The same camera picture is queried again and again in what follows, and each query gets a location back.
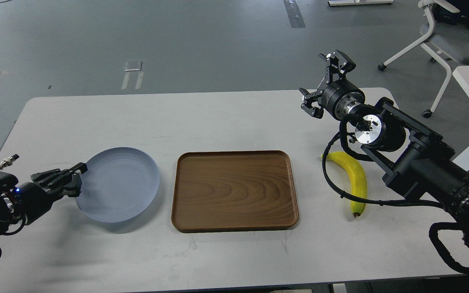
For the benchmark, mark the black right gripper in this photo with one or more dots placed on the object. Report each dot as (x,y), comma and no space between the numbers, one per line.
(339,96)

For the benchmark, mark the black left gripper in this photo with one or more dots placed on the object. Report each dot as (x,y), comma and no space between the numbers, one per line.
(37,200)

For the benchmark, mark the light blue round plate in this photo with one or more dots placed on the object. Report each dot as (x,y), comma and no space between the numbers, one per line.
(119,184)

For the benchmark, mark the yellow banana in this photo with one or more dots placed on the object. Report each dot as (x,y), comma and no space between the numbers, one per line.
(356,177)

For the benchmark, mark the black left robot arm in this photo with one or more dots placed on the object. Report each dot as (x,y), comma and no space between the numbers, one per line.
(12,218)

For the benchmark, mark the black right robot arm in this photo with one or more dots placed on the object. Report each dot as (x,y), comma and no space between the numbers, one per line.
(416,161)

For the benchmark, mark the white desk base bar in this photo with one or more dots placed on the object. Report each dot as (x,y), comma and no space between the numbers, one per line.
(334,3)

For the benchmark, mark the white grey office chair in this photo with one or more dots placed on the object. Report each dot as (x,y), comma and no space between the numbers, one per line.
(437,39)

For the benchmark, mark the brown wooden tray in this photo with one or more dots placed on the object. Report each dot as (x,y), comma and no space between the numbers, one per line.
(234,191)

